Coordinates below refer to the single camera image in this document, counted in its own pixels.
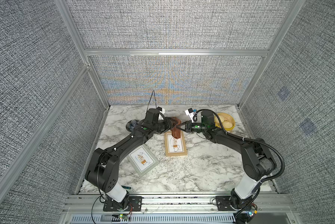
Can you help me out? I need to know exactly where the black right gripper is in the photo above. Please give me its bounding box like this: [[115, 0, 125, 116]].
[[176, 121, 208, 134]]

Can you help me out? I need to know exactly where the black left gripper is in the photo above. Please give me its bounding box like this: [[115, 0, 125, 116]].
[[152, 117, 178, 134]]

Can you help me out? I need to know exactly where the brown microfibre cloth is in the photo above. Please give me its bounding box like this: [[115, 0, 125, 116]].
[[170, 117, 181, 139]]

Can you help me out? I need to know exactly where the light wood picture frame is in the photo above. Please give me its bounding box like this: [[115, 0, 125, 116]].
[[164, 131, 188, 157]]

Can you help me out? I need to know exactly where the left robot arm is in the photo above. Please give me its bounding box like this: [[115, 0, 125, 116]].
[[85, 117, 180, 203]]

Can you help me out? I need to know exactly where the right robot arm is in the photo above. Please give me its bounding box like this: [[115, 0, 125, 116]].
[[176, 121, 277, 211]]

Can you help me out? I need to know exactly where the grey flower shaped dish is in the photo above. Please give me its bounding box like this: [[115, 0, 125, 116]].
[[125, 119, 139, 132]]

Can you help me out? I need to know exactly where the white steamed bun front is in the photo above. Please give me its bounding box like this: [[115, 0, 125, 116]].
[[222, 120, 233, 129]]

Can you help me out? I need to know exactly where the yellow rimmed bamboo steamer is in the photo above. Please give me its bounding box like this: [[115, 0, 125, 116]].
[[217, 113, 236, 131]]

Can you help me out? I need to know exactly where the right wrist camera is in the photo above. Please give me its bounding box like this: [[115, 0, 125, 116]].
[[184, 107, 215, 126]]

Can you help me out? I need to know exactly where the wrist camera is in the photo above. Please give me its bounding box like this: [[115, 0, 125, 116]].
[[145, 107, 165, 124], [184, 107, 215, 126]]

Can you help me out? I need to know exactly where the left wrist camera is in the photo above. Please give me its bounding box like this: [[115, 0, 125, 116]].
[[145, 107, 165, 124]]

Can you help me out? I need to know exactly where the left camera thin cable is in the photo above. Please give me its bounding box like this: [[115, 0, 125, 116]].
[[146, 90, 158, 110]]

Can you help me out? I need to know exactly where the grey green picture frame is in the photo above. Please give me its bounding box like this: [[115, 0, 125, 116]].
[[127, 144, 160, 177]]

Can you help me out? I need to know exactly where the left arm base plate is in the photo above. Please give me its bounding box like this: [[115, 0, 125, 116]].
[[103, 195, 142, 212]]

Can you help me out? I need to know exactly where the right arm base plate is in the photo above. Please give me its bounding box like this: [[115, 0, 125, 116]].
[[215, 196, 234, 211]]

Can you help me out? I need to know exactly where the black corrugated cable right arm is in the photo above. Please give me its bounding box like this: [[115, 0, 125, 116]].
[[192, 109, 286, 184]]

